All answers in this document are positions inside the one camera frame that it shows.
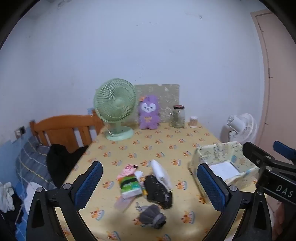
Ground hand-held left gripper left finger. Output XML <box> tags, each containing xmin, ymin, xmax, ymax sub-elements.
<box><xmin>26</xmin><ymin>161</ymin><xmax>103</xmax><ymax>241</ymax></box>

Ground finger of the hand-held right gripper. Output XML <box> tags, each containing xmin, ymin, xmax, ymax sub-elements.
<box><xmin>243</xmin><ymin>142</ymin><xmax>275</xmax><ymax>167</ymax></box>
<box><xmin>273</xmin><ymin>141</ymin><xmax>296</xmax><ymax>163</ymax></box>

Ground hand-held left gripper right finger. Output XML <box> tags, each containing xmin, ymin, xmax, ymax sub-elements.
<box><xmin>196</xmin><ymin>163</ymin><xmax>273</xmax><ymax>241</ymax></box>

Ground yellow fabric storage box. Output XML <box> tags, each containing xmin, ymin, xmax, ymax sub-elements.
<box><xmin>188</xmin><ymin>141</ymin><xmax>259</xmax><ymax>204</ymax></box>

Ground clear plastic bag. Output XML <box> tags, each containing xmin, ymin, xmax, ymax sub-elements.
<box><xmin>114</xmin><ymin>196</ymin><xmax>133</xmax><ymax>212</ymax></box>

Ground cartoon printed tissue pack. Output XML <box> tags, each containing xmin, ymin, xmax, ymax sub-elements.
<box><xmin>118</xmin><ymin>176</ymin><xmax>142</xmax><ymax>199</ymax></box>

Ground white flat packet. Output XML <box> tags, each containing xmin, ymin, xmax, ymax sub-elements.
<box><xmin>209</xmin><ymin>162</ymin><xmax>241</xmax><ymax>180</ymax></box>

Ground white standing fan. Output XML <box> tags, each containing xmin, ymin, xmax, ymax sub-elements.
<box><xmin>220</xmin><ymin>113</ymin><xmax>258</xmax><ymax>145</ymax></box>

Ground black cloth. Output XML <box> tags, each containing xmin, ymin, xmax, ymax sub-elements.
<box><xmin>46</xmin><ymin>144</ymin><xmax>89</xmax><ymax>189</ymax></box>

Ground pink packet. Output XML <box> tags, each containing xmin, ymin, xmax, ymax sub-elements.
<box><xmin>117</xmin><ymin>164</ymin><xmax>139</xmax><ymax>181</ymax></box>

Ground white folded towel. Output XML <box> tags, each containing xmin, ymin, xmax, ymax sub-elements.
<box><xmin>151</xmin><ymin>159</ymin><xmax>173</xmax><ymax>192</ymax></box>

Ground black fabric bundle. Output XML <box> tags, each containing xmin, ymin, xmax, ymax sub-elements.
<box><xmin>143</xmin><ymin>175</ymin><xmax>173</xmax><ymax>209</ymax></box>

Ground pink door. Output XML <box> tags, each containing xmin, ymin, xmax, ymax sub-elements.
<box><xmin>250</xmin><ymin>9</ymin><xmax>296</xmax><ymax>209</ymax></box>

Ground white bed fabric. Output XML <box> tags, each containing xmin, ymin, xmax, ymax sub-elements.
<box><xmin>24</xmin><ymin>182</ymin><xmax>47</xmax><ymax>216</ymax></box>

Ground blue plaid pillow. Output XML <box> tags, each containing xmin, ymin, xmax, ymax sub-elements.
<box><xmin>16</xmin><ymin>137</ymin><xmax>57</xmax><ymax>189</ymax></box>

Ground grey socks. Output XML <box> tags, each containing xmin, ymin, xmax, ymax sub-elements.
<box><xmin>135</xmin><ymin>204</ymin><xmax>167</xmax><ymax>230</ymax></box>

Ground wooden bed headboard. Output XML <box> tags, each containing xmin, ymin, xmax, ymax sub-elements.
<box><xmin>29</xmin><ymin>110</ymin><xmax>104</xmax><ymax>153</ymax></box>

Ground yellow printed tablecloth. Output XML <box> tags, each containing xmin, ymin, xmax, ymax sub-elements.
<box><xmin>54</xmin><ymin>122</ymin><xmax>259</xmax><ymax>241</ymax></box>

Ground glass jar with black lid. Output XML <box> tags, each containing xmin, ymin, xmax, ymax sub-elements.
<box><xmin>171</xmin><ymin>105</ymin><xmax>186</xmax><ymax>128</ymax></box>

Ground white crumpled cloth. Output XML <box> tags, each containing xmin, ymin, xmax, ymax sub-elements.
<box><xmin>0</xmin><ymin>182</ymin><xmax>15</xmax><ymax>212</ymax></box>

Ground green desk fan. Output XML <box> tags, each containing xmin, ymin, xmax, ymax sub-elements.
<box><xmin>93</xmin><ymin>78</ymin><xmax>137</xmax><ymax>141</ymax></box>

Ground purple plush toy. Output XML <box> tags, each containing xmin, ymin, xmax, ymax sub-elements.
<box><xmin>138</xmin><ymin>95</ymin><xmax>160</xmax><ymax>130</ymax></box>

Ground beige patterned board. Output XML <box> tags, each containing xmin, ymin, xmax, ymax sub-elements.
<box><xmin>134</xmin><ymin>84</ymin><xmax>180</xmax><ymax>123</ymax></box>

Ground wall socket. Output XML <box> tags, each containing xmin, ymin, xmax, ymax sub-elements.
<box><xmin>14</xmin><ymin>126</ymin><xmax>26</xmax><ymax>139</ymax></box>

